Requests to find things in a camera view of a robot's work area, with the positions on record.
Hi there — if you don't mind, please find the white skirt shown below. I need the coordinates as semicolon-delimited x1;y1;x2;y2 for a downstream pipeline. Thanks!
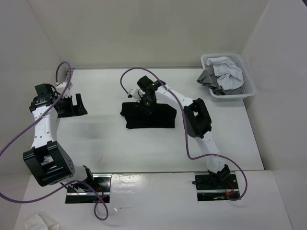
206;57;244;91

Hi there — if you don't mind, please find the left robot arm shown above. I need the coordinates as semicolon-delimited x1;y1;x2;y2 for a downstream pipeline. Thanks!
23;82;95;192

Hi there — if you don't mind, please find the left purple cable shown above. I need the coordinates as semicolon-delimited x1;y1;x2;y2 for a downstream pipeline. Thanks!
0;61;108;220

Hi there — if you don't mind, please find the purple cable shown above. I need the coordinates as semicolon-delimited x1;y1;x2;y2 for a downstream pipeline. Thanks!
119;67;248;200
0;61;108;220

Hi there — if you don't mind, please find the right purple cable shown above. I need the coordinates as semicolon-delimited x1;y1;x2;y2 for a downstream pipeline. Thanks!
119;67;248;200

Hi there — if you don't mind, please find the black skirt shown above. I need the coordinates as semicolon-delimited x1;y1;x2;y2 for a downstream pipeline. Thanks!
120;102;177;129

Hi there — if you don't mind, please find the white crumpled cloth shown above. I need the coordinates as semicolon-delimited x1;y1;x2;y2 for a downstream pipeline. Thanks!
24;214;60;230

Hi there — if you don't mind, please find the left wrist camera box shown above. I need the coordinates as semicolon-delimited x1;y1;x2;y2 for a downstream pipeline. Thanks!
56;81;72;98

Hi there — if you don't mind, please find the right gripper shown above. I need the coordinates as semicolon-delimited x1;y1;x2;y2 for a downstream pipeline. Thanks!
135;94;157;117

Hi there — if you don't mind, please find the grey skirt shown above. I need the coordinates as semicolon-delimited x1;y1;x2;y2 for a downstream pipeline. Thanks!
196;69;242;96

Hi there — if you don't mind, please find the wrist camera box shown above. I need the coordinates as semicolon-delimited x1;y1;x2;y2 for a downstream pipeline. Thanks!
56;81;72;98
128;89;142;101

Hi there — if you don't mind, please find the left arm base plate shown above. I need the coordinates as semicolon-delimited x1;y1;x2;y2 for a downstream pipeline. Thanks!
65;174;111;204

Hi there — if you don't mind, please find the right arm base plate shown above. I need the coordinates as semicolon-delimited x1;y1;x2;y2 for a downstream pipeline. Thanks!
192;173;240;201

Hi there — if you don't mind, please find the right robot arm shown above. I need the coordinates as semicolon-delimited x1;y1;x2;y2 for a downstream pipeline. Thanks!
137;76;230;188

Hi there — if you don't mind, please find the white plastic laundry basket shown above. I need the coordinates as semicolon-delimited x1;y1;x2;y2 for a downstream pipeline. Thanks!
201;53;256;102

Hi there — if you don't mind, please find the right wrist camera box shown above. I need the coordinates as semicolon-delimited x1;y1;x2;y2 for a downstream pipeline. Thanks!
128;89;142;101

